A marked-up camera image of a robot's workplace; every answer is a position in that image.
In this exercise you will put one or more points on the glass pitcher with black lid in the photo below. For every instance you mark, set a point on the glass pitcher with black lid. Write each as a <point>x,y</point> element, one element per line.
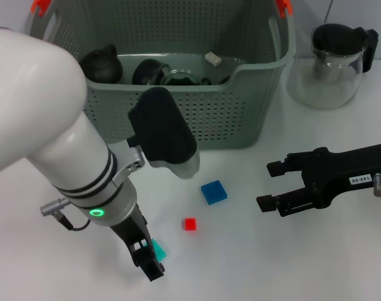
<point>328,84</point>

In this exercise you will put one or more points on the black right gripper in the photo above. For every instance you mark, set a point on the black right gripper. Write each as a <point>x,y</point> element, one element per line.
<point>344,178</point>

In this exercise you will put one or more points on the glass teacup with black base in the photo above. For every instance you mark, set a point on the glass teacup with black base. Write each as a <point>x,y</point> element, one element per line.
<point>149,72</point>
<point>224,80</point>
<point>180,76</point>

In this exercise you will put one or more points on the teal toy brick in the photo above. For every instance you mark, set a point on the teal toy brick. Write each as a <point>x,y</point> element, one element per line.
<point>160,252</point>

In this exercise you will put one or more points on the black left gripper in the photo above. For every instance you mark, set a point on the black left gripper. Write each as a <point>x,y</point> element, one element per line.
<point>130,229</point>

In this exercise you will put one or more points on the white toy brick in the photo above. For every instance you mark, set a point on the white toy brick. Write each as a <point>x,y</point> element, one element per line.
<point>213,58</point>

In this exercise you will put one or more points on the small red toy brick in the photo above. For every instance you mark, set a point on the small red toy brick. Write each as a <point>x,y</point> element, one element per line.
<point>190,224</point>

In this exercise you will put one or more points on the dark clay teapot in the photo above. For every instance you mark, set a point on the dark clay teapot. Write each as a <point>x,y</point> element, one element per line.
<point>100,67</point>

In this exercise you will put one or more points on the blue toy brick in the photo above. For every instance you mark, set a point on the blue toy brick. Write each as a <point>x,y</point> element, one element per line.
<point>213,192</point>

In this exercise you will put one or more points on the grey perforated plastic storage bin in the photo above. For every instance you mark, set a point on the grey perforated plastic storage bin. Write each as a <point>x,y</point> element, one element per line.
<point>224,119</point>

